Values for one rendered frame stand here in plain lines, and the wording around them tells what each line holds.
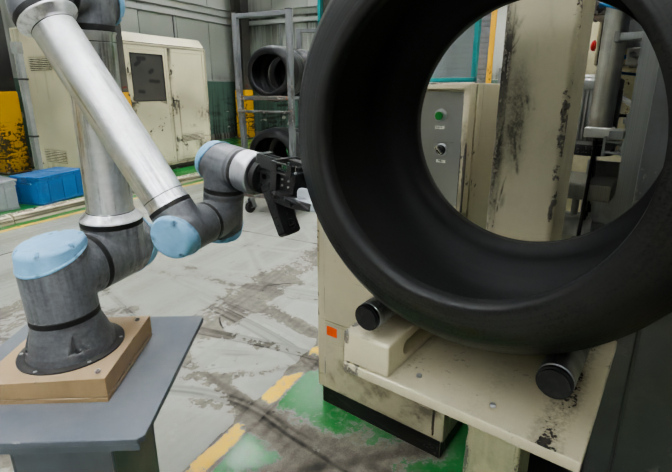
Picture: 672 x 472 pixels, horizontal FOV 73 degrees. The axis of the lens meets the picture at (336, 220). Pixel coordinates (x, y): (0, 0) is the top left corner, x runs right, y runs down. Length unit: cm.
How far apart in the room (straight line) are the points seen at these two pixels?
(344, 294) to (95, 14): 114
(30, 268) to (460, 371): 89
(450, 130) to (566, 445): 93
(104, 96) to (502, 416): 88
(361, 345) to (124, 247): 71
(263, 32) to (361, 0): 1174
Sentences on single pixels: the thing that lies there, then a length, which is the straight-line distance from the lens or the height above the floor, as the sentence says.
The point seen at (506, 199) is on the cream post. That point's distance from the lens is 98.
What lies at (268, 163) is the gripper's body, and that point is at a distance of 92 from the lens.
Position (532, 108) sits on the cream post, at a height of 122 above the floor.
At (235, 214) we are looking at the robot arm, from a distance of 104.
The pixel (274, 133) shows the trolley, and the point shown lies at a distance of 456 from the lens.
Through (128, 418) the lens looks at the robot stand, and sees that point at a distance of 111.
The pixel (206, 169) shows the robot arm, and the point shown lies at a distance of 103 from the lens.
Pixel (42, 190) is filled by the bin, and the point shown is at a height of 17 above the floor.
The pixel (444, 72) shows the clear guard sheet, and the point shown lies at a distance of 139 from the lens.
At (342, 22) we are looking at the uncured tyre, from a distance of 66.
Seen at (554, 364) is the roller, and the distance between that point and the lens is 66.
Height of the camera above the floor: 126
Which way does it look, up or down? 16 degrees down
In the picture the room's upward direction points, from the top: straight up
